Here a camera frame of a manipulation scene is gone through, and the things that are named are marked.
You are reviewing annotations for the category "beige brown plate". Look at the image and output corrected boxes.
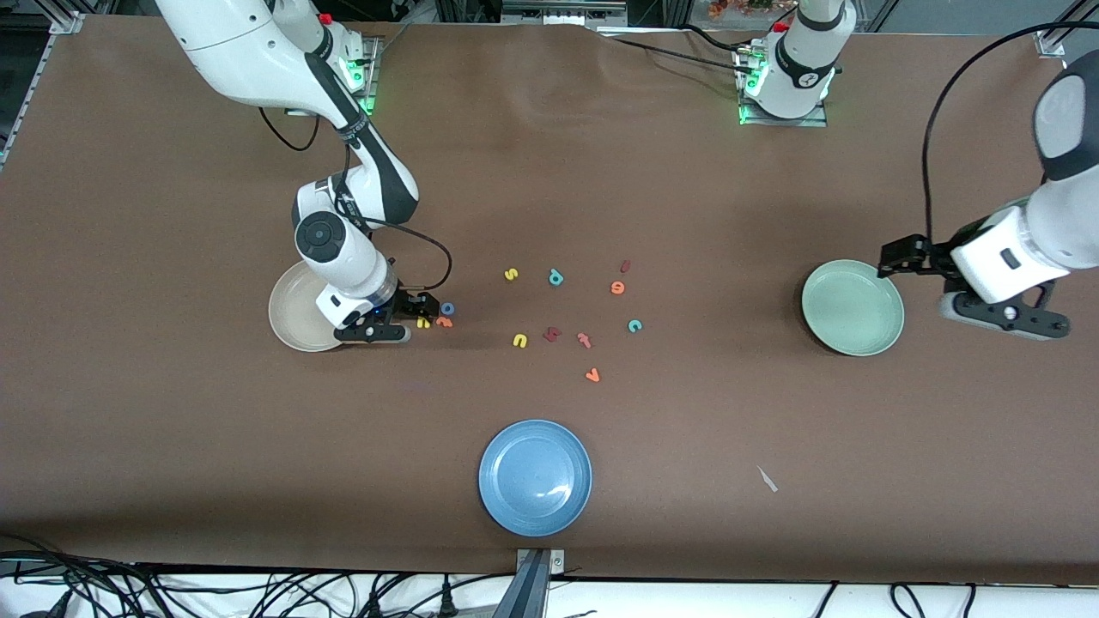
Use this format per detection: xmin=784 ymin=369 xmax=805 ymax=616
xmin=268 ymin=260 xmax=344 ymax=353

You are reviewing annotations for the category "green plate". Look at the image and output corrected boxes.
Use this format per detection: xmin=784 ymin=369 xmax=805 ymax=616
xmin=801 ymin=259 xmax=906 ymax=357

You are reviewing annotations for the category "blue plate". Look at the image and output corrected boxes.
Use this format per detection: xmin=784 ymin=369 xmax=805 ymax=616
xmin=478 ymin=419 xmax=593 ymax=538

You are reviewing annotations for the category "brown paper table cover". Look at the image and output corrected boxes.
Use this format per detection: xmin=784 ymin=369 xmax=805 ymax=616
xmin=0 ymin=15 xmax=1099 ymax=586

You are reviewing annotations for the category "grey power strip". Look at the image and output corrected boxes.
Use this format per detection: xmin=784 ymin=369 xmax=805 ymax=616
xmin=502 ymin=0 xmax=628 ymax=27

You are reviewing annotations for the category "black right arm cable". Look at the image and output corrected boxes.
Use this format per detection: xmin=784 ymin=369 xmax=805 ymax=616
xmin=258 ymin=107 xmax=453 ymax=293

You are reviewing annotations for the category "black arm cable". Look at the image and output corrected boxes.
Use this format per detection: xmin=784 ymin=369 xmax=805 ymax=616
xmin=258 ymin=107 xmax=453 ymax=293
xmin=921 ymin=21 xmax=1099 ymax=250

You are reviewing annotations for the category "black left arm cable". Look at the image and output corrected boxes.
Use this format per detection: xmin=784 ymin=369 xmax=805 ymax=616
xmin=921 ymin=21 xmax=1099 ymax=250

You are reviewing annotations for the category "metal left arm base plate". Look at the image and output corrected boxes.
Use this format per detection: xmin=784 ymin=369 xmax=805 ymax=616
xmin=737 ymin=47 xmax=829 ymax=129

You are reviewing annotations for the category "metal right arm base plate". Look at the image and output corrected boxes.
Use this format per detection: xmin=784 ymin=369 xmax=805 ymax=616
xmin=286 ymin=36 xmax=380 ymax=118

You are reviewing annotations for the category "black base power cable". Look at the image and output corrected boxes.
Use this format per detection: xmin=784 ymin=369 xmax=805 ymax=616
xmin=678 ymin=22 xmax=750 ymax=52
xmin=598 ymin=33 xmax=761 ymax=76

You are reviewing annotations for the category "grey metal camera mast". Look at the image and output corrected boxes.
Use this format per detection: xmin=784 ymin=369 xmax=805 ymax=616
xmin=492 ymin=548 xmax=568 ymax=618

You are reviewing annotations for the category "aluminium frame profile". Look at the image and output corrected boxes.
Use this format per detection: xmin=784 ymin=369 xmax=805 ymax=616
xmin=0 ymin=0 xmax=87 ymax=173

